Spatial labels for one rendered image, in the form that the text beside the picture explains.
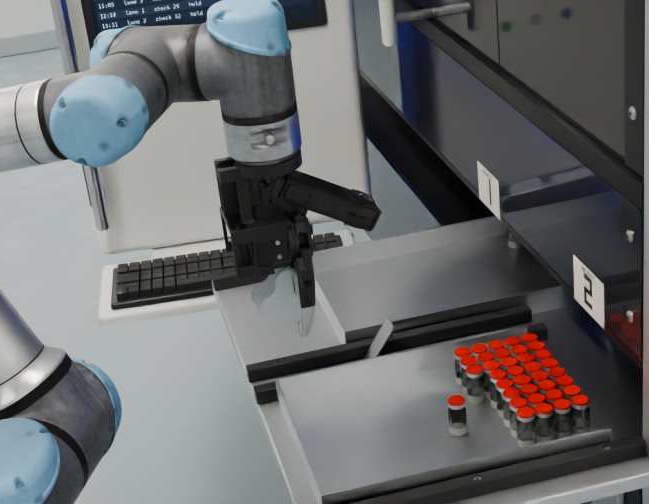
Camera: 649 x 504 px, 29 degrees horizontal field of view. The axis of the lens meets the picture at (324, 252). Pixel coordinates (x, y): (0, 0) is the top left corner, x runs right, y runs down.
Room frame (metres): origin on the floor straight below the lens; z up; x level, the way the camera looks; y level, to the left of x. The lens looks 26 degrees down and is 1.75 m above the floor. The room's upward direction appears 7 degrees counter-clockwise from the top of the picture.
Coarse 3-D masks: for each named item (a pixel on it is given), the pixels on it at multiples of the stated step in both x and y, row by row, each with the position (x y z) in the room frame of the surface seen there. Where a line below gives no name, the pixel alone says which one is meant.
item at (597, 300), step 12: (576, 264) 1.35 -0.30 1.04; (576, 276) 1.35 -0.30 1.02; (588, 276) 1.31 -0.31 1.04; (576, 288) 1.35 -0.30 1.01; (588, 288) 1.32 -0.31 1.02; (600, 288) 1.28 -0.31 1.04; (588, 300) 1.32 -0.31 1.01; (600, 300) 1.28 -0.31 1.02; (588, 312) 1.32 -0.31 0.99; (600, 312) 1.28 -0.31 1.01; (600, 324) 1.28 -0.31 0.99
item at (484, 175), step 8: (480, 168) 1.68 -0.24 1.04; (480, 176) 1.68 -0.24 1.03; (488, 176) 1.65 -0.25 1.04; (480, 184) 1.68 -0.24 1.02; (488, 184) 1.65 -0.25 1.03; (496, 184) 1.61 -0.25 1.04; (480, 192) 1.68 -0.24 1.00; (488, 192) 1.65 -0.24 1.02; (496, 192) 1.62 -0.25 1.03; (488, 200) 1.65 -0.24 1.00; (496, 200) 1.62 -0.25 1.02; (496, 208) 1.62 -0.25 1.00
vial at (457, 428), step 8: (448, 408) 1.26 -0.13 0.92; (456, 408) 1.25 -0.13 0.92; (464, 408) 1.25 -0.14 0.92; (448, 416) 1.26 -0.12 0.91; (456, 416) 1.25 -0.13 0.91; (464, 416) 1.25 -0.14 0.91; (456, 424) 1.25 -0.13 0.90; (464, 424) 1.25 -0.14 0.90; (456, 432) 1.25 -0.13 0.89; (464, 432) 1.25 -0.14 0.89
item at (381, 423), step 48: (480, 336) 1.42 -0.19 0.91; (288, 384) 1.37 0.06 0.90; (336, 384) 1.38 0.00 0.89; (384, 384) 1.38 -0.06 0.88; (432, 384) 1.37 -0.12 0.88; (336, 432) 1.29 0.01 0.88; (384, 432) 1.27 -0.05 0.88; (432, 432) 1.26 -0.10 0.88; (480, 432) 1.25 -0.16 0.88; (336, 480) 1.19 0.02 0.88; (384, 480) 1.13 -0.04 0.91; (432, 480) 1.14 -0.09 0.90
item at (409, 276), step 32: (480, 224) 1.78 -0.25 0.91; (320, 256) 1.73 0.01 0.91; (352, 256) 1.74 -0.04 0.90; (384, 256) 1.75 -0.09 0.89; (416, 256) 1.74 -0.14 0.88; (448, 256) 1.73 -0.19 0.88; (480, 256) 1.72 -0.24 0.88; (512, 256) 1.70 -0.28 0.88; (320, 288) 1.61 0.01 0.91; (352, 288) 1.66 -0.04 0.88; (384, 288) 1.65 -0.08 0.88; (416, 288) 1.64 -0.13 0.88; (448, 288) 1.63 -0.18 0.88; (480, 288) 1.61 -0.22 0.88; (512, 288) 1.60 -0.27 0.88; (544, 288) 1.53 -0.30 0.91; (352, 320) 1.56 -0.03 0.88; (384, 320) 1.55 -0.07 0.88; (416, 320) 1.49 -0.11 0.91; (448, 320) 1.50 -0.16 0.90
